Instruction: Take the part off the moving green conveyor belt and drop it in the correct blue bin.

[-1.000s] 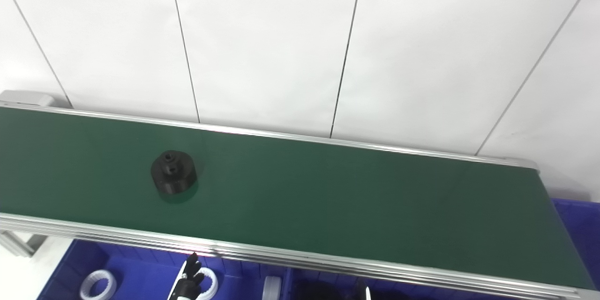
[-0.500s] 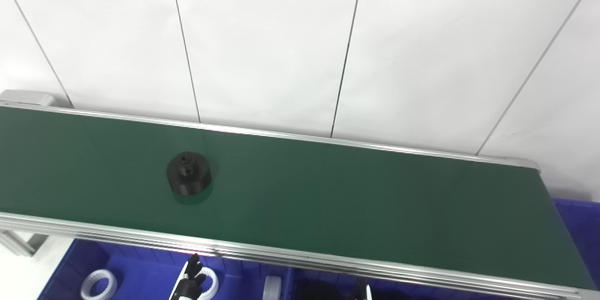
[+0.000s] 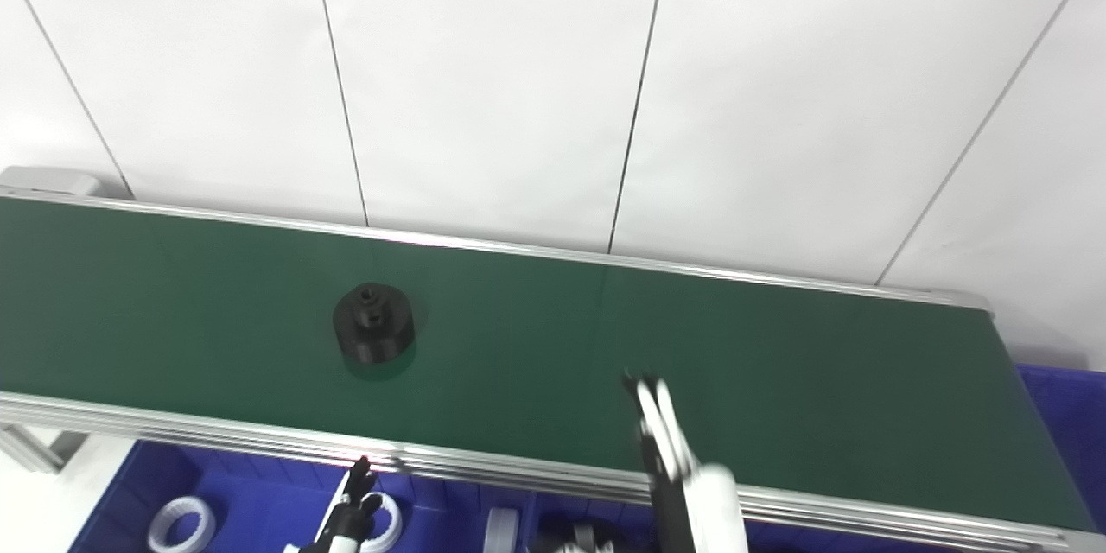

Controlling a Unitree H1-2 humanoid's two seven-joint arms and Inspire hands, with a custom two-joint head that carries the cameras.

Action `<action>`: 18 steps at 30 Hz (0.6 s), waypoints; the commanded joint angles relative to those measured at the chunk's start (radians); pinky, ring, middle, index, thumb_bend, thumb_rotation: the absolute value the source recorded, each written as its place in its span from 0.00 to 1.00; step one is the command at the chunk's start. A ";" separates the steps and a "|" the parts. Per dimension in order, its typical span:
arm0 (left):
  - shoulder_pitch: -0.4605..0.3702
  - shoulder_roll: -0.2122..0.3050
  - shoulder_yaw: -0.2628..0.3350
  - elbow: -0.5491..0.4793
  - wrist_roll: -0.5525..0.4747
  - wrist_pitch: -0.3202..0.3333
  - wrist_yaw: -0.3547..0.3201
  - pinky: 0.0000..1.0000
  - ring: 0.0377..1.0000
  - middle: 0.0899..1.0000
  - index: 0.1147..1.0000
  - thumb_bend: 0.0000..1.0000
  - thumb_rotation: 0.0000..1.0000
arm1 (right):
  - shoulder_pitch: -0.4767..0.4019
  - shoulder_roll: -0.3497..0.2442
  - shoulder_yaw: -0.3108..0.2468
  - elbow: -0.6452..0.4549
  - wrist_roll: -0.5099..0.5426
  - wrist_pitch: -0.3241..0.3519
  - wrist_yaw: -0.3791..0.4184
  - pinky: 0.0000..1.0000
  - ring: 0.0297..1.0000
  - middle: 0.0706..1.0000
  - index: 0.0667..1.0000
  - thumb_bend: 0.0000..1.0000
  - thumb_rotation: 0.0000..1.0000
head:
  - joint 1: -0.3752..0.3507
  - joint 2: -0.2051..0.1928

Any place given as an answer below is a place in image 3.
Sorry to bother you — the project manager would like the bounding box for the black round flanged part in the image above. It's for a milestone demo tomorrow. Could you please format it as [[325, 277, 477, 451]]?
[[333, 283, 416, 364]]

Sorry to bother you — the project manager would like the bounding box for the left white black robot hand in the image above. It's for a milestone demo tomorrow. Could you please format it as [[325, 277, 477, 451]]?
[[285, 455, 385, 553]]

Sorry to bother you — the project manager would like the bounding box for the white plastic cylinder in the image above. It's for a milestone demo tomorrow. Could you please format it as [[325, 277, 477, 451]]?
[[484, 507, 520, 553]]

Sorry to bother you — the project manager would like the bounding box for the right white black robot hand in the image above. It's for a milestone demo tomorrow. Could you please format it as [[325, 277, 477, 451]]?
[[622, 373, 749, 553]]

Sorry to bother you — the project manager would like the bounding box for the white toothed ring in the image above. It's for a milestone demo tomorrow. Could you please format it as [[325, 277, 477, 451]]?
[[361, 493, 404, 553], [147, 495, 217, 553]]

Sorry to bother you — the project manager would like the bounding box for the green conveyor belt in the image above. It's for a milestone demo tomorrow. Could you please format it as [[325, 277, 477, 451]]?
[[0, 197, 1095, 533], [0, 186, 1106, 553]]

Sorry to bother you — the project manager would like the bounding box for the blue plastic bin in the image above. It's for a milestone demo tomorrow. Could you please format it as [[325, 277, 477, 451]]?
[[69, 439, 537, 553], [527, 491, 960, 553], [1015, 363, 1106, 530]]

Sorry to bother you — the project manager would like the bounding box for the aluminium conveyor support leg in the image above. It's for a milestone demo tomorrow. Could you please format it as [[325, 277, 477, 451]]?
[[0, 423, 87, 474]]

